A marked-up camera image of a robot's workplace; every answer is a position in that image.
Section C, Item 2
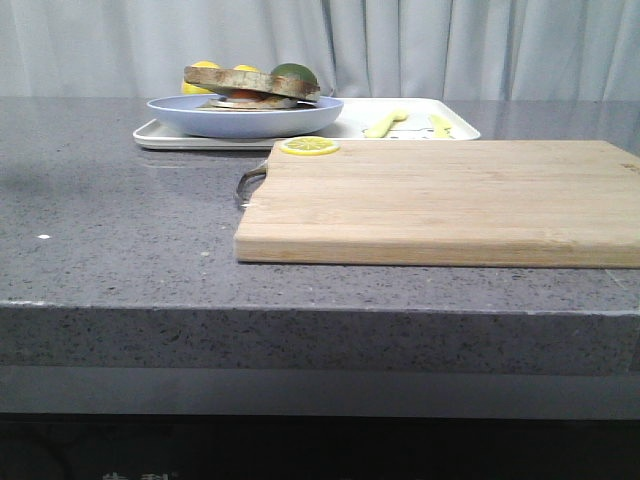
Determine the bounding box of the yellow plastic knife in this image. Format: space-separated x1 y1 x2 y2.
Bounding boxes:
429 114 452 139

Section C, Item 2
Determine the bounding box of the cream bear tray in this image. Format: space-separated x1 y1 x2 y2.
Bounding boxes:
133 98 481 150

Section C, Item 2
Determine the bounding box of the left yellow lemon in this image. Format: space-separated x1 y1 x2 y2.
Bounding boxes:
181 60 219 94

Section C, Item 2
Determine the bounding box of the yellow plastic fork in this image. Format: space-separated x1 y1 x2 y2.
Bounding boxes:
363 109 408 139

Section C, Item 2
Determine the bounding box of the bread slice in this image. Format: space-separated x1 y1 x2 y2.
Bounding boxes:
183 66 320 102
199 96 316 111

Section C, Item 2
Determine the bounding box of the right yellow lemon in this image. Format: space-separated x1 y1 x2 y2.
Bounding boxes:
233 64 261 73

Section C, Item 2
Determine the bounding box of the wooden cutting board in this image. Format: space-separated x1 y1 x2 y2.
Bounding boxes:
234 140 639 268

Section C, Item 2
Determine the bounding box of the white curtain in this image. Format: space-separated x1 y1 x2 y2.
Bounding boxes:
1 1 639 101

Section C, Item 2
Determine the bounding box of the lemon slice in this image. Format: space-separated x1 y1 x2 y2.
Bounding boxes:
279 136 340 156

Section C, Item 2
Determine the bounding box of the green lime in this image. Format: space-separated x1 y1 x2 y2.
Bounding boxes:
270 63 319 86

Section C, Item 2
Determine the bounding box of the light blue round plate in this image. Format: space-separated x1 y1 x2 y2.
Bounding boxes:
147 94 344 139

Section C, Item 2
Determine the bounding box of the yellow lemon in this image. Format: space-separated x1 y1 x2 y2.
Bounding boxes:
233 64 261 73
181 60 219 94

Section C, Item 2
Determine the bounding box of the fried egg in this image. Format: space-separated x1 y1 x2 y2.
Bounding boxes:
226 89 270 103

